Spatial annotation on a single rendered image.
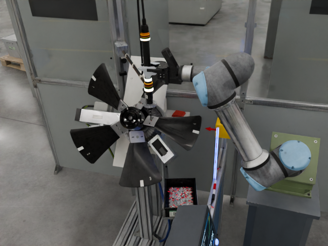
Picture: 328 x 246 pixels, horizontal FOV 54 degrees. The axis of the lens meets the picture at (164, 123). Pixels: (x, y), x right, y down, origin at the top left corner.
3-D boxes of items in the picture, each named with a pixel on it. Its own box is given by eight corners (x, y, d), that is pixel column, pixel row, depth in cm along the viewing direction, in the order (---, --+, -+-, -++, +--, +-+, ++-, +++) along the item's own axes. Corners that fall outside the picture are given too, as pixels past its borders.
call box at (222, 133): (218, 124, 203) (219, 110, 197) (234, 126, 201) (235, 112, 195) (214, 139, 190) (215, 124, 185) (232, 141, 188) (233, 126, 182)
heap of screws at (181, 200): (167, 189, 178) (167, 186, 177) (193, 188, 178) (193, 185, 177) (167, 215, 162) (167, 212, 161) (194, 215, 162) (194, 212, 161)
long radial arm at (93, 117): (133, 117, 195) (126, 113, 184) (131, 129, 194) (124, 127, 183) (90, 112, 203) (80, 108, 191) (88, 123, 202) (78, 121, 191)
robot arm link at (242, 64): (254, 40, 109) (231, 51, 158) (225, 57, 111) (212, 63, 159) (270, 70, 111) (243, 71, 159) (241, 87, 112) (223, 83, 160)
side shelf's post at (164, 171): (164, 199, 282) (160, 119, 237) (169, 200, 281) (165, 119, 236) (163, 203, 279) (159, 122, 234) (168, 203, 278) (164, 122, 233)
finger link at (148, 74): (137, 80, 152) (156, 80, 151) (136, 68, 149) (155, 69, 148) (138, 77, 155) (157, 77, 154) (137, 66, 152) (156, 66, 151)
